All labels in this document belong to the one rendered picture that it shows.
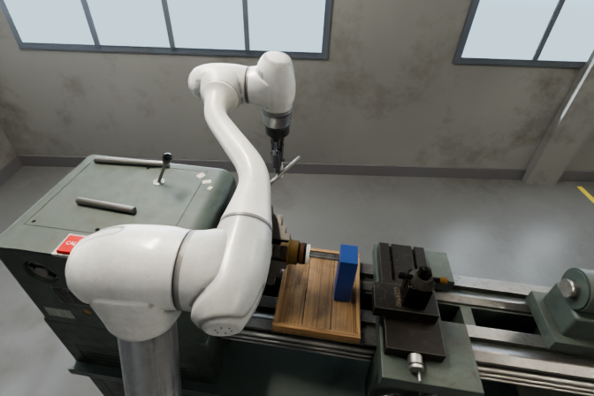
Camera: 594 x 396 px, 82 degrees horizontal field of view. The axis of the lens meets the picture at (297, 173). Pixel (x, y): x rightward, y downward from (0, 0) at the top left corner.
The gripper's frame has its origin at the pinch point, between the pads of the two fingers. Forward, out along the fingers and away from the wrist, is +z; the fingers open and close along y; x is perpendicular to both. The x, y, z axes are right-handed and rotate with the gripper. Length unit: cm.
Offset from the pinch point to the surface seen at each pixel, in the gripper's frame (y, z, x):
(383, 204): 123, 146, -70
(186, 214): -20.4, 4.1, 25.8
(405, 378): -49, 34, -47
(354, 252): -16.5, 18.7, -28.9
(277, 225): -9.2, 19.2, -0.9
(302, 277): -15.6, 41.6, -12.0
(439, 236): 93, 143, -113
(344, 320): -31, 40, -29
